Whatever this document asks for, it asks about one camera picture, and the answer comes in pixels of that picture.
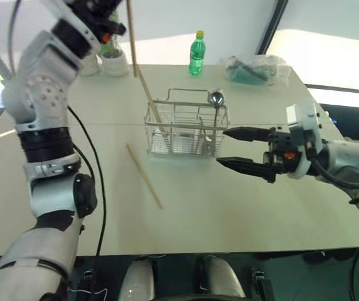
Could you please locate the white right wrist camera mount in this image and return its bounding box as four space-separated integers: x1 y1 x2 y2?
285 98 325 180

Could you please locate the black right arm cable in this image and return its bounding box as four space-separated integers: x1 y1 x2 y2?
309 155 359 206

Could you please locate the dark window frame post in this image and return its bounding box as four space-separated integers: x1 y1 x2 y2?
254 0 289 56

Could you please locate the grey cable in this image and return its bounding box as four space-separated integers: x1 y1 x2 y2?
7 0 23 75

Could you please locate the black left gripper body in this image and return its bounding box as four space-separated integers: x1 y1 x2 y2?
83 0 127 44

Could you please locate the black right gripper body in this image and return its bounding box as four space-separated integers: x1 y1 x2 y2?
262 126 306 184

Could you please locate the small green plant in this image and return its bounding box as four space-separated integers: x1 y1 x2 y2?
99 9 124 59

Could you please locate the green plastic bottle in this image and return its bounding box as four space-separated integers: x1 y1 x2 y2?
188 30 206 77

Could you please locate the white wire basket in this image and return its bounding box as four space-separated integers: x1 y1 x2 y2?
143 88 231 160

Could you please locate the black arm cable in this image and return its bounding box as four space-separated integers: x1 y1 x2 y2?
67 105 108 283
309 155 359 206

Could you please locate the white rounded shell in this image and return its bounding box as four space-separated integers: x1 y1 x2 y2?
195 255 247 301
117 256 156 301

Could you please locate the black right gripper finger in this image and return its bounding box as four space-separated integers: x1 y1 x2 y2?
223 126 272 143
215 156 277 184

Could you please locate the clear plastic bag with contents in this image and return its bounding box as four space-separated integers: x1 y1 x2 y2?
218 54 291 88

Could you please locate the long wooden chopstick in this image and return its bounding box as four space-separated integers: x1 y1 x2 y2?
126 143 164 210
137 68 171 153
126 0 138 78

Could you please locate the metal spoon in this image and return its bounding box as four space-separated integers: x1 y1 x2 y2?
205 90 226 151

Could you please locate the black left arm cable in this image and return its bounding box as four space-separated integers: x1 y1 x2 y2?
67 105 108 283

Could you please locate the white plant pot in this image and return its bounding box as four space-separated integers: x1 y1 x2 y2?
79 53 102 77
100 50 131 77

